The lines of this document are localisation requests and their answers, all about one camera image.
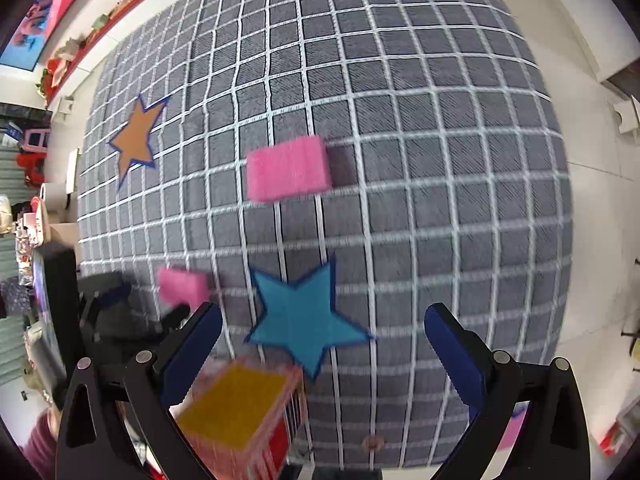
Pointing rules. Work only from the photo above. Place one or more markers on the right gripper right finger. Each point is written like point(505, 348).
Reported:
point(463, 354)

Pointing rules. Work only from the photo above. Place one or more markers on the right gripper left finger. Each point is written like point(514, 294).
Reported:
point(182, 354)

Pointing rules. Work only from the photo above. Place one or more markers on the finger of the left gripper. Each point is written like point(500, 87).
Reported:
point(169, 323)

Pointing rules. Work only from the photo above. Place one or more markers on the pink sponge block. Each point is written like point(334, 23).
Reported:
point(289, 169)
point(178, 286)

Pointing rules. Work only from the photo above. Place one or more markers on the pink red carton box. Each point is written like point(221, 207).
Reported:
point(241, 417)

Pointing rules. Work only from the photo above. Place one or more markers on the grey checkered star rug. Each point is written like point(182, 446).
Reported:
point(333, 168)

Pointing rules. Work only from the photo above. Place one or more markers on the wall television screen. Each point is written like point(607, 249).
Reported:
point(27, 43)

